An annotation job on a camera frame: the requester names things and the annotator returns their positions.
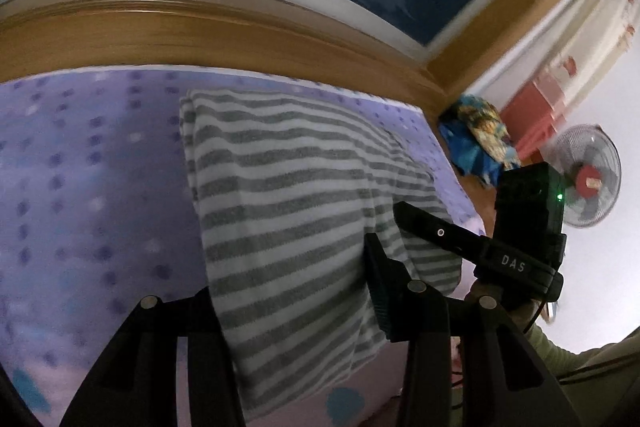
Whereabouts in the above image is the white standing fan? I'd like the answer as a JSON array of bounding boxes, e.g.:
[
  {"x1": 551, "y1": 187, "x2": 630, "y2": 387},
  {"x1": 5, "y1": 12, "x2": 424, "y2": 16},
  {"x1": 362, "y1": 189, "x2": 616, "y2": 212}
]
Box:
[{"x1": 547, "y1": 123, "x2": 622, "y2": 229}]

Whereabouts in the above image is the grey white striped garment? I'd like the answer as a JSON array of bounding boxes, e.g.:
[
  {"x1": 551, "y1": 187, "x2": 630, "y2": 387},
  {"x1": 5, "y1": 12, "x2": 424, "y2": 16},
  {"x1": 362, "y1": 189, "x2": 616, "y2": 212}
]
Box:
[{"x1": 179, "y1": 88, "x2": 463, "y2": 423}]

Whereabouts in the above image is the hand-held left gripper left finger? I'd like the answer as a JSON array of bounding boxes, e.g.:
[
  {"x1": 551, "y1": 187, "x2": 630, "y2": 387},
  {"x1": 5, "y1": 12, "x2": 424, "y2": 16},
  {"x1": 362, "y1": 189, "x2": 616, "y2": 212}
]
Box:
[{"x1": 59, "y1": 287, "x2": 246, "y2": 427}]

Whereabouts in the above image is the red cabinet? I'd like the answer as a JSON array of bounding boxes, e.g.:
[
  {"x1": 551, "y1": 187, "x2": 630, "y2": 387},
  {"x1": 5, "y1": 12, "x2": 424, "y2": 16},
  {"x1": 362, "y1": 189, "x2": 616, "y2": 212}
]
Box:
[{"x1": 500, "y1": 72, "x2": 568, "y2": 158}]

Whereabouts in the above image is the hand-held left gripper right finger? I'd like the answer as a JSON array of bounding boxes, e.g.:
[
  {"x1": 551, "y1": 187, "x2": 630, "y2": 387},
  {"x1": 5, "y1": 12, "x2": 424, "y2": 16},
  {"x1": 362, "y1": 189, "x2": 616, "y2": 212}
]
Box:
[{"x1": 362, "y1": 233, "x2": 583, "y2": 427}]

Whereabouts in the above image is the colourful patterned clothes pile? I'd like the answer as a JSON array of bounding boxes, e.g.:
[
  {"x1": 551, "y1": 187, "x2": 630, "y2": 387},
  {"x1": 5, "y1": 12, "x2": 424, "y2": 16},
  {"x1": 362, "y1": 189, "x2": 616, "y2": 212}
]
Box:
[{"x1": 440, "y1": 94, "x2": 523, "y2": 185}]

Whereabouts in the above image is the purple dotted bedsheet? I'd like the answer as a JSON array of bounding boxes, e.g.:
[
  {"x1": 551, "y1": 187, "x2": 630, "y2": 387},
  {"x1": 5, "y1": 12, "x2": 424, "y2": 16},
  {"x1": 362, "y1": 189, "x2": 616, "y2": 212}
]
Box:
[{"x1": 0, "y1": 64, "x2": 486, "y2": 427}]

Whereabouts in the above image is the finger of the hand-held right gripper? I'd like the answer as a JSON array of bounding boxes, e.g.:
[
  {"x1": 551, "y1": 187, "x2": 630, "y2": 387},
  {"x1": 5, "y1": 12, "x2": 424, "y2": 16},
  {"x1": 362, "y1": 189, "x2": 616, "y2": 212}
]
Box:
[{"x1": 392, "y1": 202, "x2": 488, "y2": 268}]

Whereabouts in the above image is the person's right forearm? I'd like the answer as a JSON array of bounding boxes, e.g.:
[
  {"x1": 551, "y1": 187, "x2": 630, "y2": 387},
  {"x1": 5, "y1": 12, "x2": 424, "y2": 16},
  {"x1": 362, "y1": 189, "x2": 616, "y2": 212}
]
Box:
[{"x1": 520, "y1": 322, "x2": 640, "y2": 427}]

